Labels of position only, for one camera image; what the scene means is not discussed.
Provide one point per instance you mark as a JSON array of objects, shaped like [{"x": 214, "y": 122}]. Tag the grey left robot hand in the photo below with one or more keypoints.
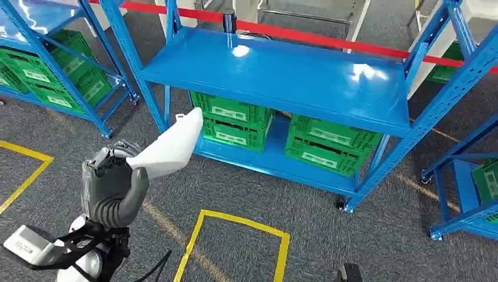
[{"x": 109, "y": 190}]

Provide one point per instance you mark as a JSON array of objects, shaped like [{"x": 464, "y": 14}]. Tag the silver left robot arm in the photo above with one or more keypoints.
[{"x": 91, "y": 260}]

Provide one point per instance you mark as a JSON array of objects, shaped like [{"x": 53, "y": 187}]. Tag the white panel board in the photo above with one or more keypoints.
[
  {"x": 432, "y": 58},
  {"x": 183, "y": 17}
]

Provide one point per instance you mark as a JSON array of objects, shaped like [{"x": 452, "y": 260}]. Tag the white plastic shell part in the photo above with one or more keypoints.
[{"x": 171, "y": 148}]

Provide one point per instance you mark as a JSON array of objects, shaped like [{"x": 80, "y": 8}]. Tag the red barrier belt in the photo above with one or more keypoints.
[{"x": 311, "y": 37}]

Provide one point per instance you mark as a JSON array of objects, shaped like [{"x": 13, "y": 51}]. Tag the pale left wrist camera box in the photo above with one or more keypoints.
[{"x": 29, "y": 245}]

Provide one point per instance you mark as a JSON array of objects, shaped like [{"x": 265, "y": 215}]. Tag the black robot foot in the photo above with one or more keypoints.
[{"x": 349, "y": 273}]

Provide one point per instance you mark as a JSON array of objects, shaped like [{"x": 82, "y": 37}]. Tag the black barrier post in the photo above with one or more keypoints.
[{"x": 229, "y": 21}]

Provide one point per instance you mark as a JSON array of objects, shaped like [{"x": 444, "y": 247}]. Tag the blue metal shelf rack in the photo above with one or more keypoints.
[
  {"x": 280, "y": 74},
  {"x": 463, "y": 187},
  {"x": 91, "y": 115}
]

